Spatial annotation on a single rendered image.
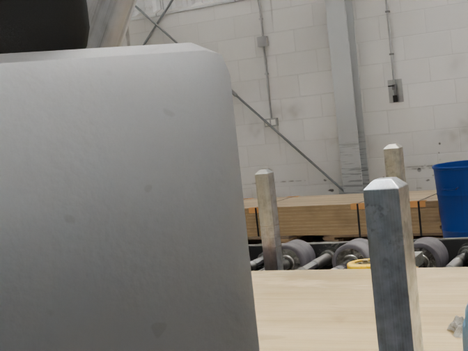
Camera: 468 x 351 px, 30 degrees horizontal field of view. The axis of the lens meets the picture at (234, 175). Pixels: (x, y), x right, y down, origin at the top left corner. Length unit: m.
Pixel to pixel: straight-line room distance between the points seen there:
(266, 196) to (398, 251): 1.26
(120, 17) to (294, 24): 8.42
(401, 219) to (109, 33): 0.42
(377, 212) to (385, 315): 0.10
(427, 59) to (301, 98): 1.35
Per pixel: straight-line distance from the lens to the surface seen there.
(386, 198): 0.83
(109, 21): 0.49
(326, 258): 2.53
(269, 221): 2.08
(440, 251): 2.40
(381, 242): 0.84
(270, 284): 1.76
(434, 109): 8.39
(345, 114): 8.47
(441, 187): 6.63
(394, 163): 1.96
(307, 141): 8.87
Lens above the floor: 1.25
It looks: 4 degrees down
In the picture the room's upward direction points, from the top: 6 degrees counter-clockwise
